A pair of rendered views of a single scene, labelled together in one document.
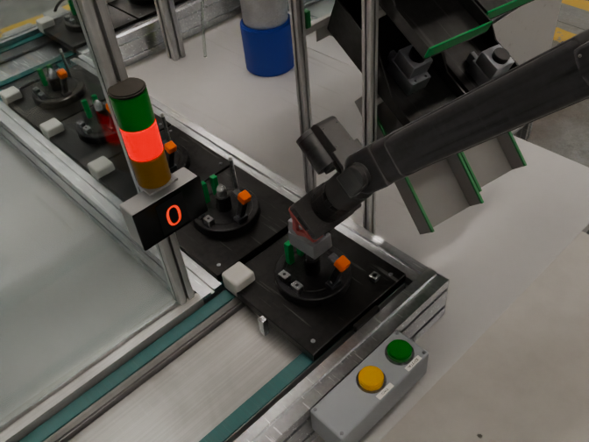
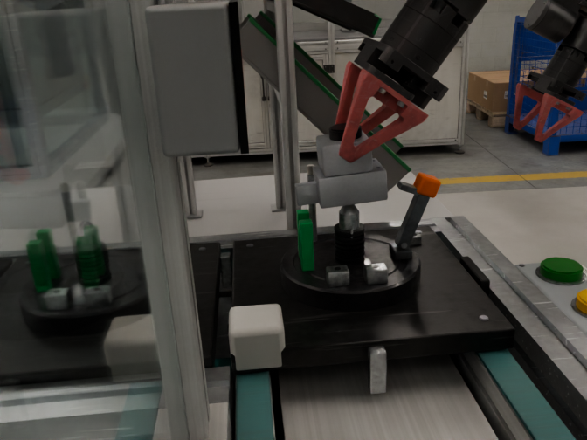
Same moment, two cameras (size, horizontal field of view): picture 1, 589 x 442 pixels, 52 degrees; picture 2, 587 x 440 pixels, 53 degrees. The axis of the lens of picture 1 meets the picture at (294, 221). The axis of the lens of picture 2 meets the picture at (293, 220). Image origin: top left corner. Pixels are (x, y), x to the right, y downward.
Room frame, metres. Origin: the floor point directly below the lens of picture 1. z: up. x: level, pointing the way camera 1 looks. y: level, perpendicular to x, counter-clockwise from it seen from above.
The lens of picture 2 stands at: (0.48, 0.45, 1.24)
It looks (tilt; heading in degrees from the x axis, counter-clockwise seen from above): 21 degrees down; 305
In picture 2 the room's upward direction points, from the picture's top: 3 degrees counter-clockwise
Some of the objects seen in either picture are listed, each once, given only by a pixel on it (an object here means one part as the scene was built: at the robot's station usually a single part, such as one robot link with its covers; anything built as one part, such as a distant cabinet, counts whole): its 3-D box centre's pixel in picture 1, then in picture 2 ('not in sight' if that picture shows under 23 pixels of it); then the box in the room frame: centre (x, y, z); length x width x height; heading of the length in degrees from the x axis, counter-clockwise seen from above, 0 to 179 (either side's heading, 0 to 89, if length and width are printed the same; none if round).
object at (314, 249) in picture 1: (304, 227); (337, 164); (0.75, -0.02, 1.09); 0.08 x 0.04 x 0.07; 39
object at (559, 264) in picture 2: (399, 352); (561, 273); (0.57, -0.15, 0.96); 0.04 x 0.04 x 0.02
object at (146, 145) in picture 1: (141, 137); not in sight; (0.72, 0.20, 1.33); 0.05 x 0.05 x 0.05
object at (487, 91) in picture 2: not in sight; (541, 95); (1.78, -5.62, 0.20); 1.20 x 0.80 x 0.41; 35
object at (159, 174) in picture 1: (150, 165); not in sight; (0.72, 0.20, 1.28); 0.05 x 0.05 x 0.05
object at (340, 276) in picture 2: (284, 276); (337, 276); (0.73, 0.03, 1.00); 0.02 x 0.01 x 0.02; 39
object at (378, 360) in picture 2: (263, 325); (376, 369); (0.66, 0.07, 0.95); 0.01 x 0.01 x 0.04; 39
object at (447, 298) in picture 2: (313, 280); (349, 285); (0.74, -0.02, 0.96); 0.24 x 0.24 x 0.02; 39
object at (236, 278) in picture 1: (238, 279); (256, 337); (0.76, 0.11, 0.97); 0.05 x 0.05 x 0.04; 39
